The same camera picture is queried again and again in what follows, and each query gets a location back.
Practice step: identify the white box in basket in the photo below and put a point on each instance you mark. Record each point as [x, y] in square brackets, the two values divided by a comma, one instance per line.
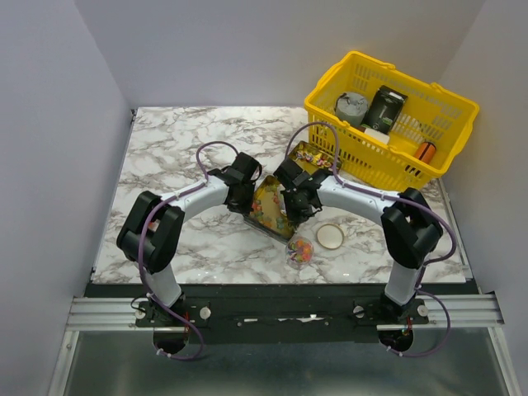
[376, 135]

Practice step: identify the hinged candy tin box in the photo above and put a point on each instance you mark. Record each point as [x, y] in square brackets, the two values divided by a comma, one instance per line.
[268, 213]

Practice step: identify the clear glass jar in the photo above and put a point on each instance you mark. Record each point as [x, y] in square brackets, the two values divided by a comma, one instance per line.
[299, 251]

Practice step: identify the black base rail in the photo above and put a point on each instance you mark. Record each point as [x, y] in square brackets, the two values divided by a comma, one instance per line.
[222, 333]

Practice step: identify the gold jar lid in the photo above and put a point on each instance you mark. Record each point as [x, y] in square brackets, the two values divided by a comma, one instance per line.
[330, 236]

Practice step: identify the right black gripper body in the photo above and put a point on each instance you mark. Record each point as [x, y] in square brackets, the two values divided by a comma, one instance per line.
[296, 210]

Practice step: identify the silver metal scoop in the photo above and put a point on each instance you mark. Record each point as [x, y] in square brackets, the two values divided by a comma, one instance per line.
[279, 199]

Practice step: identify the orange cylinder bottle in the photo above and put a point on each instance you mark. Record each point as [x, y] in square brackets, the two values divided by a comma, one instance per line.
[425, 152]

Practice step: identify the aluminium frame rail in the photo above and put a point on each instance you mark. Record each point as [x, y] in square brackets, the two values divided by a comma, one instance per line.
[122, 314]

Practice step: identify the yellow plastic basket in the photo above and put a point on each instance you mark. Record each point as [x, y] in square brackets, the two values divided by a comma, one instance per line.
[431, 113]

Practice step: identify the black product box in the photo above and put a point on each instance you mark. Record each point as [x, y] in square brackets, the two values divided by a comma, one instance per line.
[384, 109]

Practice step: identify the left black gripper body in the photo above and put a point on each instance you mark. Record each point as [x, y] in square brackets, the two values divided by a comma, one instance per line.
[243, 205]

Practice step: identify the grey tape roll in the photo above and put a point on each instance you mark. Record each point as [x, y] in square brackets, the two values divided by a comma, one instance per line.
[351, 107]

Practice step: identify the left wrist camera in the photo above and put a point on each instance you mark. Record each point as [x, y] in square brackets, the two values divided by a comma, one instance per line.
[245, 168]

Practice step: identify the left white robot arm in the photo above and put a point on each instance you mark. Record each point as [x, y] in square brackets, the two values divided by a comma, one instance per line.
[152, 229]

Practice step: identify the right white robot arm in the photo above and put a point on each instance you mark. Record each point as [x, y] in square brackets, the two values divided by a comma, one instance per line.
[411, 229]

